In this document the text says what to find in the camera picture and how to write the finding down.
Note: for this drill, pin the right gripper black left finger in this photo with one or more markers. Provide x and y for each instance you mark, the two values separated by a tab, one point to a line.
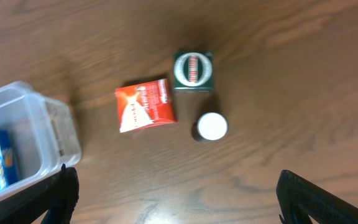
55	197

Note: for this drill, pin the dark bottle white cap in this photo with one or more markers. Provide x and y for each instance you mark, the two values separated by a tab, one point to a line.
209	127

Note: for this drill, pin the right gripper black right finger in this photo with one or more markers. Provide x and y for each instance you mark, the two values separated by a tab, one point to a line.
304	202

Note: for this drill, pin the dark green small box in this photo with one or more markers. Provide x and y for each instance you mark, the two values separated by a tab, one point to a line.
193	71

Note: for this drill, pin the red Panadol ActiFast box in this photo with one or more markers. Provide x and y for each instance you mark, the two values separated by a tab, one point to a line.
144	105

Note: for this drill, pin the clear plastic container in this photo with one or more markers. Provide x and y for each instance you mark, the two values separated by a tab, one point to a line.
42	134

